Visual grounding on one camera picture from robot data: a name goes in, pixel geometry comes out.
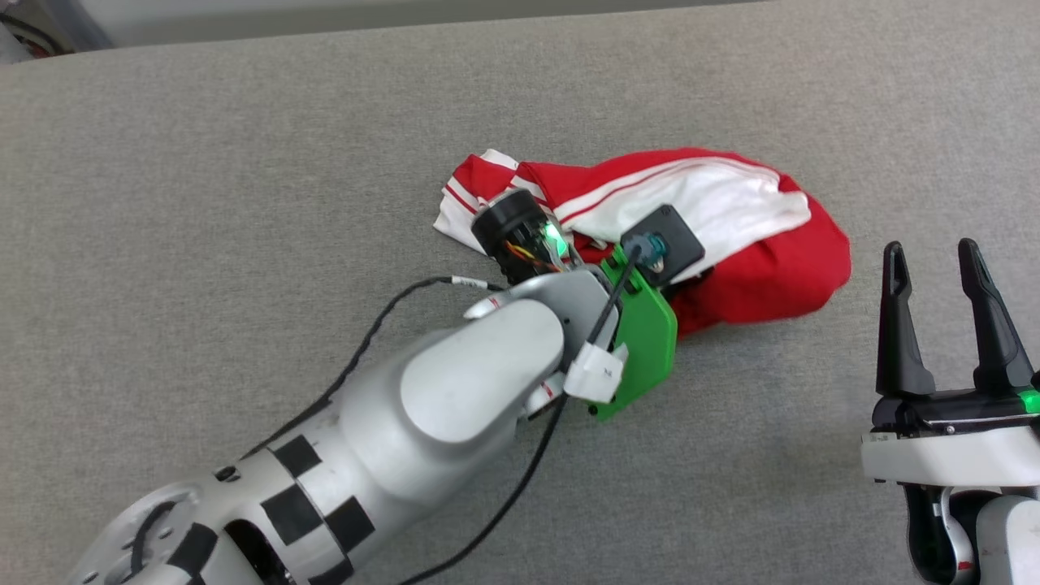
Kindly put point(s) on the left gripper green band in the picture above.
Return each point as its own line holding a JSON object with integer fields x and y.
{"x": 646, "y": 341}

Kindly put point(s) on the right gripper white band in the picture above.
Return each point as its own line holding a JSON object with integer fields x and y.
{"x": 951, "y": 455}

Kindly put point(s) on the red and white garment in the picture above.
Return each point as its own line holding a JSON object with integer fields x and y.
{"x": 772, "y": 268}

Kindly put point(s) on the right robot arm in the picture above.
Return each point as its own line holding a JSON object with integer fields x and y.
{"x": 1007, "y": 544}

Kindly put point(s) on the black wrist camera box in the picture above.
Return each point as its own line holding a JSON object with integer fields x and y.
{"x": 673, "y": 236}

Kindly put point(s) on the grey metal frame leg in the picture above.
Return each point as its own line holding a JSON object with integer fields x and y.
{"x": 81, "y": 24}

